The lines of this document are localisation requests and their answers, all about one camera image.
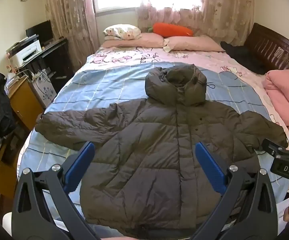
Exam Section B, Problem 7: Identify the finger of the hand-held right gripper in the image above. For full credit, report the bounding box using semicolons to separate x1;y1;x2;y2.
261;138;288;161

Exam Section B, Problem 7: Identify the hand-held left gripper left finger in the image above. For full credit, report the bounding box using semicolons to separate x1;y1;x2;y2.
11;141;102;240

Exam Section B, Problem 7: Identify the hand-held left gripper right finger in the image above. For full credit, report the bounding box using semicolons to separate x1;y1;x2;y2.
192;142;278;240

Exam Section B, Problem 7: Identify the olive hooded puffer jacket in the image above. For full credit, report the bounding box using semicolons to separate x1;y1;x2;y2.
35;64;289;233

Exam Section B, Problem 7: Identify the black clothes pile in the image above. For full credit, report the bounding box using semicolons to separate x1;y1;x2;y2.
220;41;269;74

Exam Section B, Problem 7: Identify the pink folded quilt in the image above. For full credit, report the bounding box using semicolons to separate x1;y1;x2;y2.
263;69;289;140

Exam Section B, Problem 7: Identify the white floral drawer unit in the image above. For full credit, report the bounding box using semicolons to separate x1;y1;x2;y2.
32;75;58;108

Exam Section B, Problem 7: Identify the blue plaid cartoon quilt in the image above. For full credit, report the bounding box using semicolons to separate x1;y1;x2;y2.
18;46;289;230

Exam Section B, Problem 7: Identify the wooden cabinet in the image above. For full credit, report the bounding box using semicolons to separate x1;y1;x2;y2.
6;76;45;133

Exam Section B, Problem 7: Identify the dark wooden headboard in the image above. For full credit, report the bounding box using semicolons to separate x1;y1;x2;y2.
244;22;289;80

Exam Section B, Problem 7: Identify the black desk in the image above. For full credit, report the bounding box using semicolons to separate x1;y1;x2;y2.
15;37;74;103

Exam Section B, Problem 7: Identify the pink pillow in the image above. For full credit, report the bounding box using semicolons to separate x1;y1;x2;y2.
164;35;226;53
100;33;165;48

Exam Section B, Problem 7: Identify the white printer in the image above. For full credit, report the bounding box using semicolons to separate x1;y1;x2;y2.
6;36;42;66

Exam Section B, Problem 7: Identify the white floral pillow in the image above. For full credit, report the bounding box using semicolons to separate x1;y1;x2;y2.
103;24;142;41

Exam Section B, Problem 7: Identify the black monitor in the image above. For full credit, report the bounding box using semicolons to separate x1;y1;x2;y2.
25;20;54;44

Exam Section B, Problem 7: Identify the orange carrot plush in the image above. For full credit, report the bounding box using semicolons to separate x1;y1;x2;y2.
144;22;194;38

